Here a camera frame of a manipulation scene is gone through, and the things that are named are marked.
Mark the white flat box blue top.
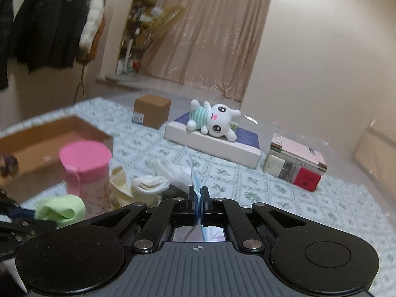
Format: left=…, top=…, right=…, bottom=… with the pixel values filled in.
left=164, top=110, right=262, bottom=170

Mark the yellow standing fan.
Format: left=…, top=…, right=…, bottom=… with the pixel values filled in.
left=125, top=4, right=188, bottom=75

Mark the green cloth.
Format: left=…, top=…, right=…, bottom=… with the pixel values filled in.
left=34, top=194, right=86, bottom=228

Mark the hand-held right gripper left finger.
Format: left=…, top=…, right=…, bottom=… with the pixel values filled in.
left=92, top=186, right=199, bottom=255

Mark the red book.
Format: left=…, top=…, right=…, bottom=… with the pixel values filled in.
left=292, top=165, right=324, bottom=192

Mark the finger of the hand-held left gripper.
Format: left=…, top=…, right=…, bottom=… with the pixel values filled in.
left=0, top=219, right=58, bottom=239
left=0, top=193, right=37, bottom=221

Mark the beige curtain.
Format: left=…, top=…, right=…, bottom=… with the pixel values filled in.
left=141, top=0, right=275, bottom=101

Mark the white plush toy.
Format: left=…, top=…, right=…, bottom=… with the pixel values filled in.
left=186, top=99, right=242, bottom=142

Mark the white puffy jacket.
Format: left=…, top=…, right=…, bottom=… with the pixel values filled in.
left=79, top=0, right=107, bottom=56

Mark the pink lidded cup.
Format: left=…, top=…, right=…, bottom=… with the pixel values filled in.
left=59, top=140, right=112, bottom=215

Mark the black jacket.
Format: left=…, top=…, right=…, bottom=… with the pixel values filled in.
left=12, top=0, right=90, bottom=75

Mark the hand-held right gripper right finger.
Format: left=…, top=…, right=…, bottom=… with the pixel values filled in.
left=200, top=186, right=306, bottom=252

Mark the floral tablecloth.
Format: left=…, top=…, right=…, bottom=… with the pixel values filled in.
left=0, top=97, right=396, bottom=297

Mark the white tissue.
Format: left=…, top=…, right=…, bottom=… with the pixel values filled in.
left=148, top=156, right=198, bottom=189

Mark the blue face mask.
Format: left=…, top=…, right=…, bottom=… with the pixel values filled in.
left=185, top=145, right=214, bottom=242

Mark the small closed cardboard box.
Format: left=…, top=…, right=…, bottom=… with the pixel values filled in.
left=133, top=94, right=172, bottom=129

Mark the dark grey face mask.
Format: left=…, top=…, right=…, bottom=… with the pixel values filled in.
left=161, top=184, right=191, bottom=202

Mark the brown garment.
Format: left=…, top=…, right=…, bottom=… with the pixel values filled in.
left=77, top=15, right=107, bottom=65

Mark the coat rack stand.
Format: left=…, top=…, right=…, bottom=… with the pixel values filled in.
left=73, top=62, right=88, bottom=103

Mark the white cloth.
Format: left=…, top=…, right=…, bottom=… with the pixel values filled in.
left=130, top=175, right=171, bottom=206

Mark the leaning cardboard sheet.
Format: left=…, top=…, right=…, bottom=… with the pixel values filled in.
left=354, top=119, right=396, bottom=189

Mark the dark book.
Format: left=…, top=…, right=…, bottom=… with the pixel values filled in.
left=280, top=159, right=302, bottom=183

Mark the pale book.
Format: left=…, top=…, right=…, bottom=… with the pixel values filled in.
left=263, top=153, right=285, bottom=178

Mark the dark coat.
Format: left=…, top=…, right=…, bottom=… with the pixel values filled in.
left=0, top=0, right=20, bottom=91

